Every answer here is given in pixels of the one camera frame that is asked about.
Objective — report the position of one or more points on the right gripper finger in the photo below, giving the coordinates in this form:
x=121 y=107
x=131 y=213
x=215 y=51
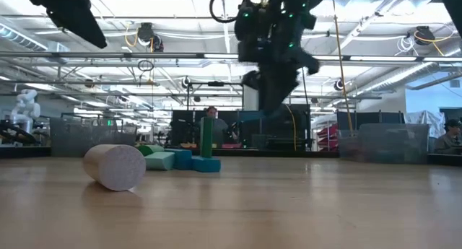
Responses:
x=252 y=81
x=276 y=86

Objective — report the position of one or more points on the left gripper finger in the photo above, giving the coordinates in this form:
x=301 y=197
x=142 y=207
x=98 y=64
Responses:
x=83 y=27

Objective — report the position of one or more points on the green long block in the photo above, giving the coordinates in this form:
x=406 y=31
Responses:
x=206 y=137

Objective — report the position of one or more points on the light blue cube block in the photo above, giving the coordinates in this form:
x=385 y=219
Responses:
x=160 y=161

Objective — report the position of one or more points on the natural wood cylinder block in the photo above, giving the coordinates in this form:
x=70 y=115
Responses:
x=115 y=167

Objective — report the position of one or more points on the black cabinet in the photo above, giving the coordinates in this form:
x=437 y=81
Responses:
x=285 y=133

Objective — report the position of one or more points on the black screen panels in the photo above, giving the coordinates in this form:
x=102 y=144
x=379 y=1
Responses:
x=249 y=131

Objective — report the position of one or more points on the person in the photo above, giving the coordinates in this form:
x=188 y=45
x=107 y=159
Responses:
x=449 y=140
x=220 y=128

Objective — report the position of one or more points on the pink flat tray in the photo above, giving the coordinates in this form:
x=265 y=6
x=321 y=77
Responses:
x=232 y=146

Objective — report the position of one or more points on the red shelf rack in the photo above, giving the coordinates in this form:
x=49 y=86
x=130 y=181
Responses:
x=328 y=133

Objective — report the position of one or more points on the orange flat tray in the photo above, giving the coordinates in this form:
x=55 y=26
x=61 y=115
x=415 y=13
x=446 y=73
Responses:
x=189 y=146

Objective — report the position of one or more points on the clear plastic bin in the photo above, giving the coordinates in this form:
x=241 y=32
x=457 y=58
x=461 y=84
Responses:
x=390 y=144
x=90 y=137

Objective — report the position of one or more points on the dark partition panels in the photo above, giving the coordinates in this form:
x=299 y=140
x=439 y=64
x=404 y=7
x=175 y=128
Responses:
x=390 y=118

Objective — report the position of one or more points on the green cylinder block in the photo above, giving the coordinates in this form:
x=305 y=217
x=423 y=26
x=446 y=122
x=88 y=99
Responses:
x=153 y=148

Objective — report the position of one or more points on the black curved background equipment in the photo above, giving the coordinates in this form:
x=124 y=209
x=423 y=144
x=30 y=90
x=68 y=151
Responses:
x=16 y=133

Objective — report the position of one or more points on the pale patterned cloth cover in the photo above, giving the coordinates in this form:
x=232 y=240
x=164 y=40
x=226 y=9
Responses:
x=424 y=117

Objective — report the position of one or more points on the black tall unit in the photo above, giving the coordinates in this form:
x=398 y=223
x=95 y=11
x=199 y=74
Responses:
x=451 y=112

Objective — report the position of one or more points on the black rig frame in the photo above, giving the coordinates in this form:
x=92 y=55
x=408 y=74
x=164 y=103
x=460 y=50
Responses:
x=216 y=83

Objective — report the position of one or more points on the black aluminium table frame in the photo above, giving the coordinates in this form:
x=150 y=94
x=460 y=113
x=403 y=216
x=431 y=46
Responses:
x=252 y=153

